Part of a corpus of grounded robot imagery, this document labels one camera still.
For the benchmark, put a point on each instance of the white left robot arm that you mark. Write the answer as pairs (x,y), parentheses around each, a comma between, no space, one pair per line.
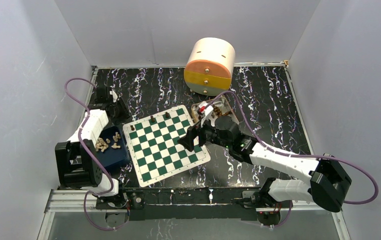
(77,164)

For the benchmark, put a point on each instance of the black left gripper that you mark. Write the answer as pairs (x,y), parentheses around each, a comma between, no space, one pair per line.
(125,115)

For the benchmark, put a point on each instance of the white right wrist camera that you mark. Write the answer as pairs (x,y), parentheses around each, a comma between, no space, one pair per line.
(205,110)

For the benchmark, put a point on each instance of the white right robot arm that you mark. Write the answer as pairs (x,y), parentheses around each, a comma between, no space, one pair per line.
(318,179)

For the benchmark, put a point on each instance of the green white chess board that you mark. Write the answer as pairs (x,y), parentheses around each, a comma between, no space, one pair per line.
(154,149)

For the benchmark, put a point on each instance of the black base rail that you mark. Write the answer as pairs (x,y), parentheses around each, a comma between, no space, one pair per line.
(242,203)

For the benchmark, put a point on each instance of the blue tin tray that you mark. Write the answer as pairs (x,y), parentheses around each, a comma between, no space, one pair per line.
(114,159)

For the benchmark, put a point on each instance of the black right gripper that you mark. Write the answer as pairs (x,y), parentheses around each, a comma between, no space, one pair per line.
(187,140)

